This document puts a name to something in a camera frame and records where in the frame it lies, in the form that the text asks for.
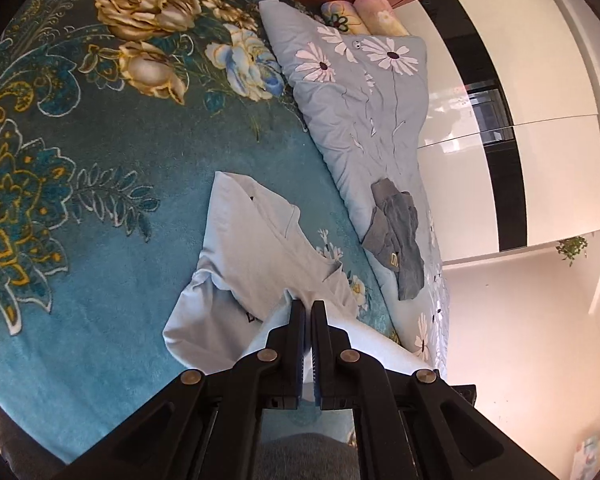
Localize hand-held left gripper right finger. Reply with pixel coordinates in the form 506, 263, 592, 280
310, 300, 562, 480

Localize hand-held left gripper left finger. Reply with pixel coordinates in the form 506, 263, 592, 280
50, 299, 311, 480

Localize light blue shirt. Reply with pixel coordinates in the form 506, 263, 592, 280
162, 171, 431, 436

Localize dark grey cloth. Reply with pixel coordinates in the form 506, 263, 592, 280
259, 432, 361, 480

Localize grey garment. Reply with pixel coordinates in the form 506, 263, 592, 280
362, 178, 425, 302

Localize teal floral blanket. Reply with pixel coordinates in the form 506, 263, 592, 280
0, 0, 406, 466

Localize grey-blue daisy print quilt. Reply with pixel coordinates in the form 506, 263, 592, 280
258, 0, 451, 382

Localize green potted plant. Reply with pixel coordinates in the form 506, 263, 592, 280
555, 235, 590, 267

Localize colourful paper sheet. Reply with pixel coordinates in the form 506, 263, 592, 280
575, 435, 600, 476

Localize white wardrobe with black stripe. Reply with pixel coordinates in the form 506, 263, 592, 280
380, 0, 600, 267

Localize floral rolled pillow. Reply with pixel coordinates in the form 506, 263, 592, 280
320, 0, 368, 36

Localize pink rolled pillow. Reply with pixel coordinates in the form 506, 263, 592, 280
354, 0, 411, 38

